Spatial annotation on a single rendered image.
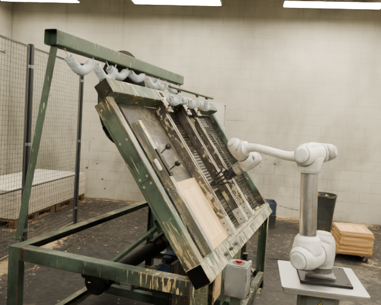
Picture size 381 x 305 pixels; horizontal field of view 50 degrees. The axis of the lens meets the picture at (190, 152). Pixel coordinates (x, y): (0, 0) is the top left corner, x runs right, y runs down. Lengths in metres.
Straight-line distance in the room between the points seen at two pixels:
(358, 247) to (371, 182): 2.67
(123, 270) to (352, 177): 6.33
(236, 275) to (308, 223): 0.55
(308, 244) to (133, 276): 1.04
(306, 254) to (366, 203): 5.99
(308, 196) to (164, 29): 6.45
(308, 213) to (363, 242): 3.46
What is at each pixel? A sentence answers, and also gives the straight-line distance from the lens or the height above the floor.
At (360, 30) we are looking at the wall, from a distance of 8.49.
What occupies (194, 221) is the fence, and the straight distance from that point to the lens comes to 2.56.
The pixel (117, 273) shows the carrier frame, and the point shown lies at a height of 0.75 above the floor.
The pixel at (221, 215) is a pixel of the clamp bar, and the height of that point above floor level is 1.03.
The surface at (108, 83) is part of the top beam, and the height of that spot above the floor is 1.87.
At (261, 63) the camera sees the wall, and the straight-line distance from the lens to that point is 8.17.
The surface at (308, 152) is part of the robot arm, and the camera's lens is 2.42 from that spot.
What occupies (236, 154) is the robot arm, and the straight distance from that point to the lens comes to 2.82.
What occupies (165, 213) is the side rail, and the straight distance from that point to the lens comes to 2.35.
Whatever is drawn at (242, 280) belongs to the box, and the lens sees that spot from 2.30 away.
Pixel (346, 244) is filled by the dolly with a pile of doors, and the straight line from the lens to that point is 5.90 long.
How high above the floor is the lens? 1.67
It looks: 4 degrees down
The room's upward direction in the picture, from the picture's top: 4 degrees clockwise
